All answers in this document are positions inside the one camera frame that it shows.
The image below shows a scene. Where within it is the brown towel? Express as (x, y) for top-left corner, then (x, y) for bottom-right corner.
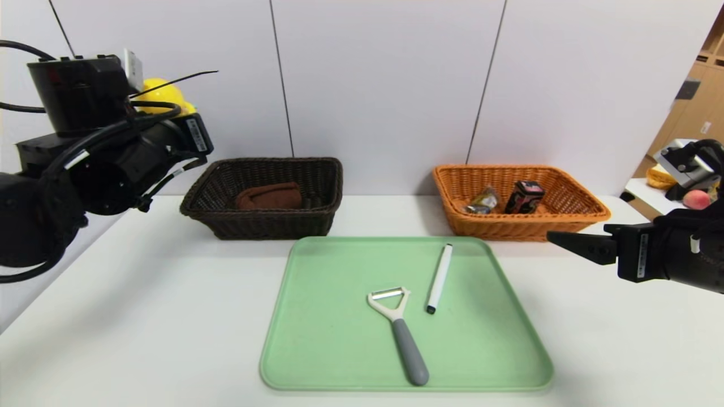
(235, 181), (303, 211)

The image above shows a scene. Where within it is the gold chocolate pack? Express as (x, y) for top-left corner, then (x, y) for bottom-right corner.
(465, 187), (501, 215)

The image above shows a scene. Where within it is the grey handled white peeler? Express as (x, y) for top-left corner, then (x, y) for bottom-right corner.
(367, 287), (429, 387)

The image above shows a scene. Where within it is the black gum box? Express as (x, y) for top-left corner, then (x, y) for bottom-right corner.
(505, 180), (546, 215)

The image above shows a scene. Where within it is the yellow duck toy car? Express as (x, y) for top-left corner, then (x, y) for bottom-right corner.
(135, 77), (197, 118)

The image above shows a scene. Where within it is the dark brown wicker basket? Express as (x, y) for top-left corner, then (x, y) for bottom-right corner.
(179, 157), (344, 241)

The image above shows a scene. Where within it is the orange wicker basket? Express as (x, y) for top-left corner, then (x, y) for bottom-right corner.
(433, 164), (611, 243)

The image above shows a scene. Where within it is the white marker pen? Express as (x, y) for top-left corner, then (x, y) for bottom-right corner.
(425, 244), (454, 314)

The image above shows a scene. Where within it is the green plastic tray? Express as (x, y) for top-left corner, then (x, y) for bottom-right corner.
(260, 236), (554, 392)

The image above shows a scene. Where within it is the white side table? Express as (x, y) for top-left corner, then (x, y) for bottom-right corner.
(624, 178), (688, 227)

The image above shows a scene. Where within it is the pink peach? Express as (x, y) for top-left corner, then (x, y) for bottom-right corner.
(682, 189), (712, 211)

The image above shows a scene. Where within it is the wooden cabinet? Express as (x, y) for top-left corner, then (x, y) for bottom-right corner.
(645, 6), (724, 179)

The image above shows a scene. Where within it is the thin black left camera cable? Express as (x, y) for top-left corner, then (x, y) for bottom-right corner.
(136, 157), (202, 213)

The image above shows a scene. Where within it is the thin black cable tie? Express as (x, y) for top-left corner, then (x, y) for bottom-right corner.
(129, 70), (219, 100)

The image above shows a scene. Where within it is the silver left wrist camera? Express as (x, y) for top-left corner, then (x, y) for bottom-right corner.
(123, 49), (144, 92)

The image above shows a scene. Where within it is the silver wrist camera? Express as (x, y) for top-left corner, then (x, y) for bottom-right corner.
(653, 138), (724, 191)
(123, 49), (144, 92)

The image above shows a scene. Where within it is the thick black left wrist cable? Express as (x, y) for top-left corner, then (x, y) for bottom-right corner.
(44, 101), (183, 177)

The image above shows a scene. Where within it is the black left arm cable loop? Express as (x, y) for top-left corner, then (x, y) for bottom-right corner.
(0, 40), (57, 114)

